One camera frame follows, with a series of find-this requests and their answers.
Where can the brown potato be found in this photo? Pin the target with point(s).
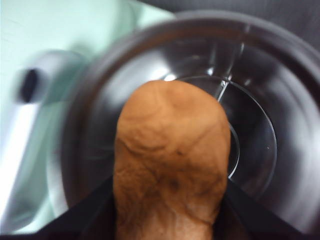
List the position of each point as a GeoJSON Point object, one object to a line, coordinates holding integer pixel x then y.
{"type": "Point", "coordinates": [172, 150]}

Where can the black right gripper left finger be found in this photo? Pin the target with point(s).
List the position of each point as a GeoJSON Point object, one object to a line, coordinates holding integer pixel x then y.
{"type": "Point", "coordinates": [95, 220]}

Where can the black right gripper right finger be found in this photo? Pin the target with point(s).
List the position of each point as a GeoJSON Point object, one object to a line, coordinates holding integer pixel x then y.
{"type": "Point", "coordinates": [245, 220]}

